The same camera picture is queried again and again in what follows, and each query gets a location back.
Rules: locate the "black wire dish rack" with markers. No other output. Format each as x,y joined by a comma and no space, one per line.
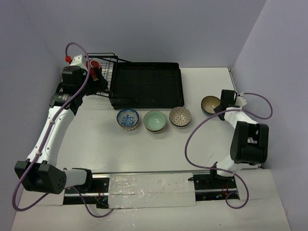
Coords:
108,61

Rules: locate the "celadon green bowl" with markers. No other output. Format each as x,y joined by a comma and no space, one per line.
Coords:
154,121

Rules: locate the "white taped cover sheet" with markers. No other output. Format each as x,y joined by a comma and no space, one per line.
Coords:
151,190

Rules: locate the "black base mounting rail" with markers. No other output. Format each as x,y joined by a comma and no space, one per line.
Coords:
206,189

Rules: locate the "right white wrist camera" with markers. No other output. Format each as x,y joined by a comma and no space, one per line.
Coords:
241,101

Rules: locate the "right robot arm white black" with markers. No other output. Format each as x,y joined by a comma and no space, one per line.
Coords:
249,145

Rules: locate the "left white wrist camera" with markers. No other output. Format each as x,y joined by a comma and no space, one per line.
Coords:
79,60

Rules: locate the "black plastic drain tray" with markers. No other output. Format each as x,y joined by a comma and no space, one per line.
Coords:
145,85

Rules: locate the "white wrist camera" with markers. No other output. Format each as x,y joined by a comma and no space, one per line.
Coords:
241,101
79,60

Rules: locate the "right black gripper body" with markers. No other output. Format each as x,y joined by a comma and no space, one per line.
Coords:
217,109

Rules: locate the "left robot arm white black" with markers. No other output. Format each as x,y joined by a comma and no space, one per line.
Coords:
38,172

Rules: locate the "brown patterned white bowl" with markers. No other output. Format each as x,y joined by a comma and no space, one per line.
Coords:
180,117

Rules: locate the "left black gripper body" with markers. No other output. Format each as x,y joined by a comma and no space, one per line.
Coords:
96,78

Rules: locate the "blue floral white bowl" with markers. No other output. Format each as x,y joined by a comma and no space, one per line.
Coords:
128,119

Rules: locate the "red bowl white inside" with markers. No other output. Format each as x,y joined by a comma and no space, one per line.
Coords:
95,65

